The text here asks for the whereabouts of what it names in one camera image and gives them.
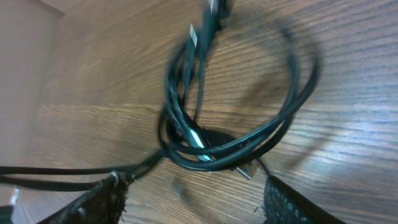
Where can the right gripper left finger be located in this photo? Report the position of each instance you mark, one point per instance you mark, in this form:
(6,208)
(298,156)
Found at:
(104,203)

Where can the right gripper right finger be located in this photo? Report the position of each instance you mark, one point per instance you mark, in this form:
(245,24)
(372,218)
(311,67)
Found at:
(283,204)

